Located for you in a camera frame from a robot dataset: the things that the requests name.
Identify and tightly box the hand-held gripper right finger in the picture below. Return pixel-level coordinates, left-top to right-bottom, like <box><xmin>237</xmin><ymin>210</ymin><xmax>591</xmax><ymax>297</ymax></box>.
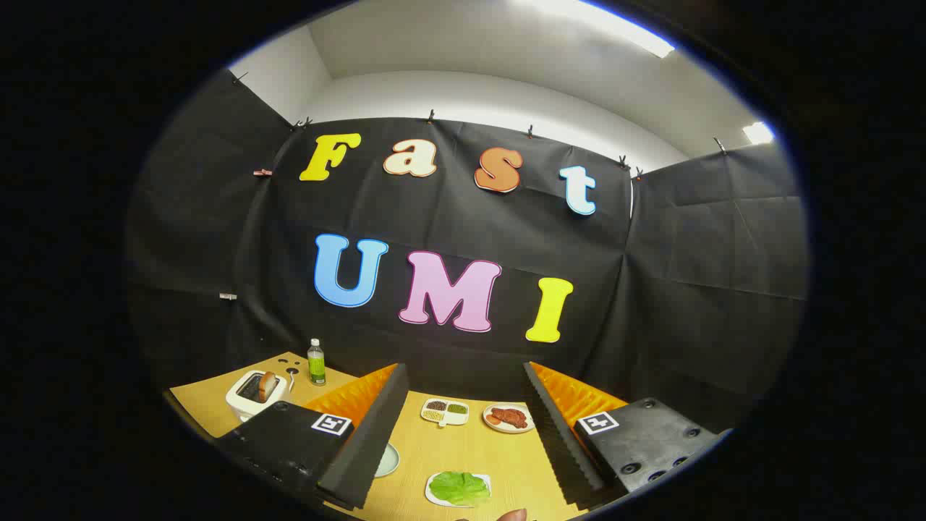
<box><xmin>522</xmin><ymin>360</ymin><xmax>733</xmax><ymax>507</ymax></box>

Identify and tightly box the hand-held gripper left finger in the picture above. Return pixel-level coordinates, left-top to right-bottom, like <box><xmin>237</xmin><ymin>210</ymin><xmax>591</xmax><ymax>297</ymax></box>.
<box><xmin>213</xmin><ymin>362</ymin><xmax>411</xmax><ymax>512</ymax></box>

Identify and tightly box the green lettuce leaf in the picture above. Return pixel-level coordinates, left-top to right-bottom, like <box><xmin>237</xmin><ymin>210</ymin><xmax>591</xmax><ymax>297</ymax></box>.
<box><xmin>429</xmin><ymin>470</ymin><xmax>491</xmax><ymax>506</ymax></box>

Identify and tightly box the round white meat plate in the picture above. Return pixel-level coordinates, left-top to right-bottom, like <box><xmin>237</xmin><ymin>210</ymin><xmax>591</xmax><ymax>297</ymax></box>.
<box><xmin>483</xmin><ymin>402</ymin><xmax>536</xmax><ymax>435</ymax></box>

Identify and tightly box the white divided snack dish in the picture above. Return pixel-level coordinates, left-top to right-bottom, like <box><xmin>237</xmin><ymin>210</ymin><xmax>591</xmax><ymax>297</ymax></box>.
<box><xmin>421</xmin><ymin>398</ymin><xmax>470</xmax><ymax>428</ymax></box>

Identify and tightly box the white square plate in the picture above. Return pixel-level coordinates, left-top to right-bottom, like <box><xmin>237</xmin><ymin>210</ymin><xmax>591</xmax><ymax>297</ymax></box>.
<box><xmin>425</xmin><ymin>472</ymin><xmax>493</xmax><ymax>509</ymax></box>

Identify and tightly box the white toaster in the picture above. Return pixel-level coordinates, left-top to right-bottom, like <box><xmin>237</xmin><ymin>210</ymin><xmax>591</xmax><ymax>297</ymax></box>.
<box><xmin>226</xmin><ymin>369</ymin><xmax>290</xmax><ymax>423</ymax></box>

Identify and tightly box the black backdrop cloth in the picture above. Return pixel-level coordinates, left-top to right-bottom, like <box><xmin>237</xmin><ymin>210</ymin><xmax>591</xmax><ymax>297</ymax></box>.
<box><xmin>124</xmin><ymin>69</ymin><xmax>810</xmax><ymax>435</ymax></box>

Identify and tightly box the long ceiling light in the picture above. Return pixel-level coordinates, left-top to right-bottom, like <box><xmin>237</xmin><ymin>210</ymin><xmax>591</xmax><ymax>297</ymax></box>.
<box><xmin>521</xmin><ymin>0</ymin><xmax>677</xmax><ymax>59</ymax></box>

